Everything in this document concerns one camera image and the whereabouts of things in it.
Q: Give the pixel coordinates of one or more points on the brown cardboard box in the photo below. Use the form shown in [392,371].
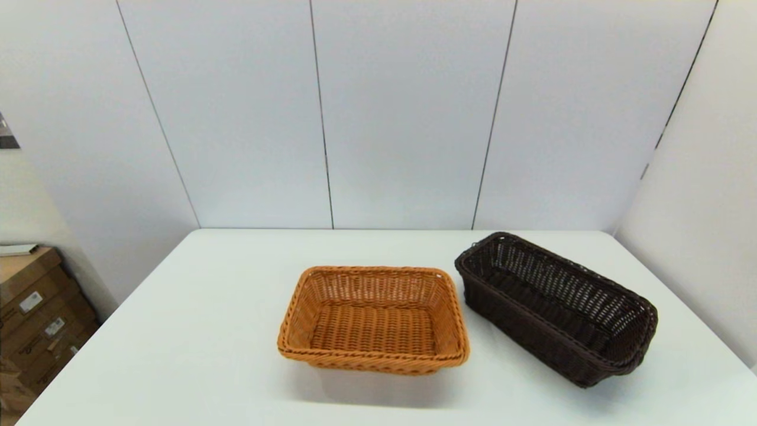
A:
[54,364]
[35,338]
[23,269]
[9,384]

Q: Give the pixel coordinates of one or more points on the orange wicker basket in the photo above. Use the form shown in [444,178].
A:
[372,331]

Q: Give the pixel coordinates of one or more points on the dark brown wicker basket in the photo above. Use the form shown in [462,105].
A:
[562,302]

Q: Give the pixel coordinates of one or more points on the flat white item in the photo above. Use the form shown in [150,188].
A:
[15,249]

